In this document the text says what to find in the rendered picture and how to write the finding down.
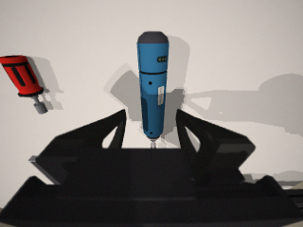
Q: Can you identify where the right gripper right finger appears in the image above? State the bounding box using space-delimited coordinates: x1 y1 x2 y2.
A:
175 109 256 185

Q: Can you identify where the blue electric nut driver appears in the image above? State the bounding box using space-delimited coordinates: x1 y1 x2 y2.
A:
137 31 169 148

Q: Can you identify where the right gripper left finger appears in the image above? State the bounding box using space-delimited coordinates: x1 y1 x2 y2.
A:
47 109 127 148

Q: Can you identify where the red-handled nut driver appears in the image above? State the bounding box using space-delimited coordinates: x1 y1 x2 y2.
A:
0 55 47 114

